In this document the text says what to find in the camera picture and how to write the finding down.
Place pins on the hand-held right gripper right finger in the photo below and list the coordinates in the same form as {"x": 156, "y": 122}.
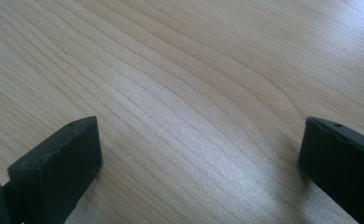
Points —
{"x": 342, "y": 168}

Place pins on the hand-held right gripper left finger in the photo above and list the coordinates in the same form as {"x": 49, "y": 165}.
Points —
{"x": 58, "y": 168}

